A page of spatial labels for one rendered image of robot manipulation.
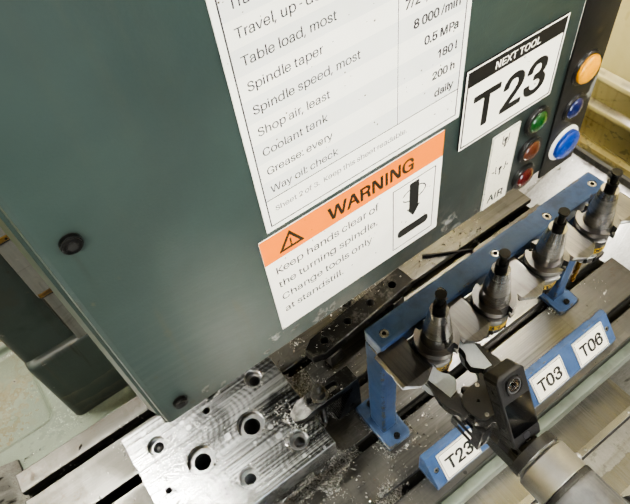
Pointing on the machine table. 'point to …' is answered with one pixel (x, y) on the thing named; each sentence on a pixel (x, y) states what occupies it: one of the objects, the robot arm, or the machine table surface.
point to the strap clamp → (341, 402)
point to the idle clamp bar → (358, 317)
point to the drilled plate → (268, 455)
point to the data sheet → (335, 87)
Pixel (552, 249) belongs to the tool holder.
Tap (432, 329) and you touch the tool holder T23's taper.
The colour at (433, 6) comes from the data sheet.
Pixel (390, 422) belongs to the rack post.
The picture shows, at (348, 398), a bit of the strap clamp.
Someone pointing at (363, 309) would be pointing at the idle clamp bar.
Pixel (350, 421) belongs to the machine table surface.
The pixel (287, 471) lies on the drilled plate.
